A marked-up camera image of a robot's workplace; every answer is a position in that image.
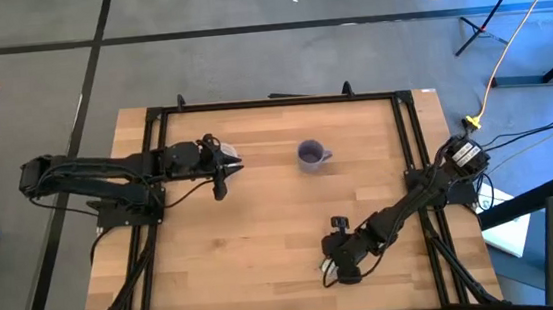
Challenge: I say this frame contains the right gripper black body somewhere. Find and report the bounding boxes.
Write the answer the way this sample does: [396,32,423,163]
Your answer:
[320,226,381,272]

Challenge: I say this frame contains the white cable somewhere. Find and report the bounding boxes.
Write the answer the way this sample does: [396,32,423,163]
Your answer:
[481,108,553,178]

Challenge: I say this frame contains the orange cable with yellow plug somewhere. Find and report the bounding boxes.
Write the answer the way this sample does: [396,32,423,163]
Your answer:
[452,0,553,133]

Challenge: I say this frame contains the clear plastic cup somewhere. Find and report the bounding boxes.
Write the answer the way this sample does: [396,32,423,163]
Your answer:
[216,139,242,165]

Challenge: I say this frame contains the black desk beam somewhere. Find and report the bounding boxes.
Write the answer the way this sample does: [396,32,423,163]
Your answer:
[474,175,553,232]

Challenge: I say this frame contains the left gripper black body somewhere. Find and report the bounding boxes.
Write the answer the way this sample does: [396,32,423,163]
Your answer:
[197,134,227,179]

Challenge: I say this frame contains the black aluminium table frame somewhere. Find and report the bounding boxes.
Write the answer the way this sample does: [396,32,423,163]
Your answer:
[70,67,502,310]

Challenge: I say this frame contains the lavender faceted mug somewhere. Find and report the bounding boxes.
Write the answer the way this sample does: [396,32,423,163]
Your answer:
[294,136,335,175]

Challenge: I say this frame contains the thin dark arm cable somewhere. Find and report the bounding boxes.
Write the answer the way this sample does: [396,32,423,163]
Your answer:
[161,178,217,210]

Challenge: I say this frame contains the white box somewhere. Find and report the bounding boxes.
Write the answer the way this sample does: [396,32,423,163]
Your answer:
[474,177,536,263]

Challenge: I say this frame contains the black power cables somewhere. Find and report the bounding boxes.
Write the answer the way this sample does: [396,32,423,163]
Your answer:
[479,118,553,156]

